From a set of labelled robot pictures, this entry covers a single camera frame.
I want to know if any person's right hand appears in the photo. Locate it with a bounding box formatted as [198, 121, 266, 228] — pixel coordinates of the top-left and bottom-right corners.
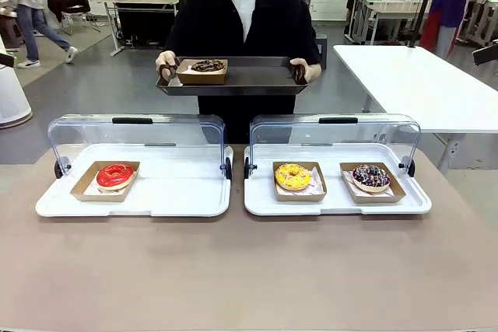
[155, 51, 182, 84]

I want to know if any person's left hand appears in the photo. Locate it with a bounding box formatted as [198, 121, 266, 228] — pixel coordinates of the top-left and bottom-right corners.
[289, 58, 322, 84]

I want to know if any brown cardboard donut box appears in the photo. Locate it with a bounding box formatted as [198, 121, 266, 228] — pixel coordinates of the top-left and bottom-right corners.
[175, 58, 230, 86]
[69, 160, 141, 203]

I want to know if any chocolate glazed donut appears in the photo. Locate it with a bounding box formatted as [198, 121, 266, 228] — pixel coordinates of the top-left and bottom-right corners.
[190, 58, 226, 74]

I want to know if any black serving tray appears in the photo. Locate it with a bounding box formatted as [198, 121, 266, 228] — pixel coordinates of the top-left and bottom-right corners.
[155, 55, 310, 96]

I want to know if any clear display case lid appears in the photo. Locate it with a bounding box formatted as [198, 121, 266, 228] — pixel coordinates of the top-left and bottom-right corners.
[47, 113, 230, 177]
[249, 113, 422, 174]

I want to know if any red glazed donut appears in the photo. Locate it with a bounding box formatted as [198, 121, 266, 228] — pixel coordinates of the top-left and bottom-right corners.
[96, 163, 135, 192]

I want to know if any person in black jacket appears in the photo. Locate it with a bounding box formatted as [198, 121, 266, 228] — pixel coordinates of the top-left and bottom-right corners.
[155, 0, 323, 145]

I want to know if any yellow sprinkled donut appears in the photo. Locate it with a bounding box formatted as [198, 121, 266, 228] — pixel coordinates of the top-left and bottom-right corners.
[274, 163, 311, 191]

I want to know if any chocolate rainbow sprinkled donut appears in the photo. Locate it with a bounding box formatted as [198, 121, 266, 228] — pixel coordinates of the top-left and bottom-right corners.
[352, 164, 391, 192]

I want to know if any yellow glazed donut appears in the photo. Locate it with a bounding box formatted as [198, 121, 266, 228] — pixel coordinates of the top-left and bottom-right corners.
[272, 161, 328, 203]

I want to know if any white side table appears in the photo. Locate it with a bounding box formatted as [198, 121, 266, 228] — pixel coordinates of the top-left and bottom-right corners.
[333, 44, 498, 176]

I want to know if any grey background work table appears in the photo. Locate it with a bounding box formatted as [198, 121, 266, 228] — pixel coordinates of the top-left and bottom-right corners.
[349, 0, 440, 45]

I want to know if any black tripod pole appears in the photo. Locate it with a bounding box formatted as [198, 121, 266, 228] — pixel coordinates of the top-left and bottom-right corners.
[406, 0, 443, 48]

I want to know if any white display case tray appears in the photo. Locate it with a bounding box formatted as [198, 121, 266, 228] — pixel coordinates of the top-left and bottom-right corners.
[244, 143, 433, 217]
[34, 143, 233, 218]

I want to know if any white cylindrical appliance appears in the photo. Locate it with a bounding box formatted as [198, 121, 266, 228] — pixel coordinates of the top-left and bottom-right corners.
[0, 40, 33, 129]

